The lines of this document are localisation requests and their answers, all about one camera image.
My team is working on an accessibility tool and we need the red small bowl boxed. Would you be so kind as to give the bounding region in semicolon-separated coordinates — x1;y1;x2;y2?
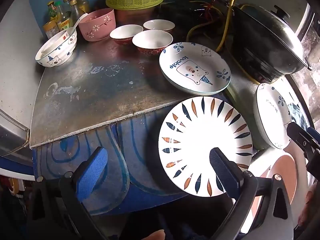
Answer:
132;30;173;57
143;19;175;33
109;24;144;46

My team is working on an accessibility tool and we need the black electric wok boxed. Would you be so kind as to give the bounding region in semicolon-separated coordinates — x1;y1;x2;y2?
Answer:
232;12;306;83

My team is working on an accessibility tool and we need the brown pot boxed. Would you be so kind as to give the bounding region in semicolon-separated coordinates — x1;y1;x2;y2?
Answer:
115;5;160;25

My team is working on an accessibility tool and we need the white ceramic spoon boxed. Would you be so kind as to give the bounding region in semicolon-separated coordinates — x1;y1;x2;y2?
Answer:
66;13;88;34

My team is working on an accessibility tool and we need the black cap oil bottle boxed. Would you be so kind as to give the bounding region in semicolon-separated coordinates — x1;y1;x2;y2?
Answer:
76;0;90;13

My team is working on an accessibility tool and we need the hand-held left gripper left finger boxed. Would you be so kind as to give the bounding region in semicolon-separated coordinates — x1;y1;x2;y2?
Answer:
27;146;110;240

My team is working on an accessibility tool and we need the clear gold cap bottle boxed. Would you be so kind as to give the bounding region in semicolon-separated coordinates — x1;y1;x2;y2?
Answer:
69;0;85;24

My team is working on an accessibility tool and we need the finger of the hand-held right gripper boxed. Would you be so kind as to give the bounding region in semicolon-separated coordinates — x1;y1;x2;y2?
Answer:
286;122;316;156
306;126;320;146

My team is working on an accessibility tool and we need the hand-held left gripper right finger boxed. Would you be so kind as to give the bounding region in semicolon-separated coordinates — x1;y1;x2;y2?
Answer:
209;147;295;240

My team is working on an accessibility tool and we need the red wire bundle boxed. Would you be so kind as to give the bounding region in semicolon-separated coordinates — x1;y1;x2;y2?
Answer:
190;0;231;18

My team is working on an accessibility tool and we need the pink flower print bowl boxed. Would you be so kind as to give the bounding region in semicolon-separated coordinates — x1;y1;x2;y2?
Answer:
79;8;116;42

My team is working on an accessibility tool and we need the small white printed bowl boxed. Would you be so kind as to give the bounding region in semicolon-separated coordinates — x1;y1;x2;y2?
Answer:
40;31;73;56

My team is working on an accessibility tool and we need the white bear print plate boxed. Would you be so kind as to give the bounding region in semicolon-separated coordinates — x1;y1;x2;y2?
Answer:
159;42;232;95
253;82;300;150

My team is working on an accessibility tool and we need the yellow lid jar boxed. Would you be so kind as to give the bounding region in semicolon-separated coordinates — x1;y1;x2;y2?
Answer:
42;20;60;39

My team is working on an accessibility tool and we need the person's right hand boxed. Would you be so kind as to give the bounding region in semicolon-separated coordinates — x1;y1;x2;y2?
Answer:
298;184;318;229

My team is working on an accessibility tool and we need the yellow label green cap bottle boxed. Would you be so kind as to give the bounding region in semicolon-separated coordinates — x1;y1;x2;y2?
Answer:
55;2;71;31

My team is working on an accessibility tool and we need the white leaf pattern plate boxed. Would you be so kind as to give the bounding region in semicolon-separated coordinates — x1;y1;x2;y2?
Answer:
158;96;252;197

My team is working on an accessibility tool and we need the yellow cable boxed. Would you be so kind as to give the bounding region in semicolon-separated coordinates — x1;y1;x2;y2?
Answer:
187;0;262;85

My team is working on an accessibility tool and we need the person's left hand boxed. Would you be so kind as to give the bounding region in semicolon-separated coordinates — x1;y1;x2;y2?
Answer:
139;230;166;240

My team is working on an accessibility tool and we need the black wok with lid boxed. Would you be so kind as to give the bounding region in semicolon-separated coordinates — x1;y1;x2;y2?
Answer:
231;4;313;71

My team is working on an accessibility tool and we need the large white bear bowl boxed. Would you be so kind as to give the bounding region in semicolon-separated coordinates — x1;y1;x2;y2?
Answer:
34;27;77;67

